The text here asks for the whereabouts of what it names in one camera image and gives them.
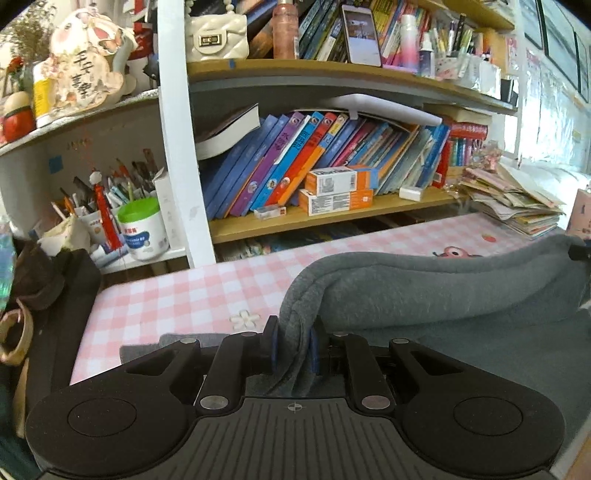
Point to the lower orange white toothpaste box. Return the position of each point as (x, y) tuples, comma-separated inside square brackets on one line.
[(315, 205)]

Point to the pink rabbit plaque decoration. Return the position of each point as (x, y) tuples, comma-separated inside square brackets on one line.
[(85, 69)]

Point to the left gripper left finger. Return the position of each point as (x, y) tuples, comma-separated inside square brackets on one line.
[(238, 357)]

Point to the smartphone leaning on shelf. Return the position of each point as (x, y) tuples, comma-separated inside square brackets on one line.
[(361, 36)]

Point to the stack of magazines and papers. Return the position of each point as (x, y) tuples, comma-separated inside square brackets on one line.
[(513, 198)]

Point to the white USB charger block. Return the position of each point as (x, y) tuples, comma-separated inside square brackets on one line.
[(411, 193)]

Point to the orange white toothpaste box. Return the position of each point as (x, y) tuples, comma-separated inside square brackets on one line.
[(338, 180), (315, 205)]

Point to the white desk lamp head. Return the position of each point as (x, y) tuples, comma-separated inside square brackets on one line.
[(378, 107)]

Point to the white green-lid milk powder can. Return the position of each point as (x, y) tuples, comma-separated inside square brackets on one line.
[(143, 229)]

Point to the pink checkered cartoon desk mat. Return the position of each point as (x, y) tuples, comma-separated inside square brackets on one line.
[(225, 297)]

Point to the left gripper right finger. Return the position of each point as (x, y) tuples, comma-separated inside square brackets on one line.
[(351, 356)]

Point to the grey sweatshirt garment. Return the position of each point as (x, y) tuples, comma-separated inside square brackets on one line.
[(522, 315)]

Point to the red thick dictionary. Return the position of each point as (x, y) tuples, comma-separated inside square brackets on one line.
[(470, 131)]

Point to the white wooden bookshelf unit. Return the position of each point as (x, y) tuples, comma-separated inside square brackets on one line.
[(192, 99)]

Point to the upper orange white toothpaste box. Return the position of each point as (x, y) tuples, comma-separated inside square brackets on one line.
[(338, 180)]

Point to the white quilted mini handbag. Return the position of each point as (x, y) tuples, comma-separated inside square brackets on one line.
[(215, 36)]

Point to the red tassel pendant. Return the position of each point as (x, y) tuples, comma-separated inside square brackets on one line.
[(111, 234)]

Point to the small white red box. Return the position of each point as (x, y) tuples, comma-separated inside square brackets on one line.
[(270, 212)]

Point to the dark bag with wooden ring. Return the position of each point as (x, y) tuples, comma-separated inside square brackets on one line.
[(42, 326)]

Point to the row of leaning books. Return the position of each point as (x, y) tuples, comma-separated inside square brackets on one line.
[(253, 161)]

